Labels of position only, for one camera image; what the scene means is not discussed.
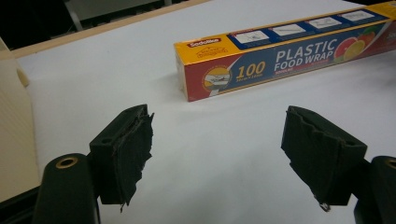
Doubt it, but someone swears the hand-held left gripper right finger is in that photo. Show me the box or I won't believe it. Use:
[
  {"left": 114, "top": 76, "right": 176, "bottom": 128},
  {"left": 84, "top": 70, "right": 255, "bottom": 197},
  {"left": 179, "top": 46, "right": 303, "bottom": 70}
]
[{"left": 280, "top": 105, "right": 369, "bottom": 213}]

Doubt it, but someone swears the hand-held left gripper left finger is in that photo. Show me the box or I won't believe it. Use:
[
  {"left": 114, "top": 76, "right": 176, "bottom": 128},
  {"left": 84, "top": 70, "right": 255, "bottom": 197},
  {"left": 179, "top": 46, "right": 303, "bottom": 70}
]
[{"left": 89, "top": 104, "right": 155, "bottom": 214}]

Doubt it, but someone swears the plastic food wrap box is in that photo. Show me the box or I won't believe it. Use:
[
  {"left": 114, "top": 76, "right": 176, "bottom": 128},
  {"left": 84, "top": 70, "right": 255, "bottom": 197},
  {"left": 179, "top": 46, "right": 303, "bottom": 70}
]
[{"left": 173, "top": 0, "right": 396, "bottom": 103}]

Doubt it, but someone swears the cream ribbed plastic container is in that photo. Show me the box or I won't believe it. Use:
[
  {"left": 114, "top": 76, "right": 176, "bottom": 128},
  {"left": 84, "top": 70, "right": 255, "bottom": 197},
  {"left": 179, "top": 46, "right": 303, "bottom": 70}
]
[{"left": 0, "top": 36, "right": 41, "bottom": 203}]

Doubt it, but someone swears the grey metal stand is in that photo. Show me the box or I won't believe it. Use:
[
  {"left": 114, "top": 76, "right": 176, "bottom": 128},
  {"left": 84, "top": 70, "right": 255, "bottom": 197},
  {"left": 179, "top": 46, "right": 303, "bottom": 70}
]
[{"left": 64, "top": 0, "right": 174, "bottom": 32}]

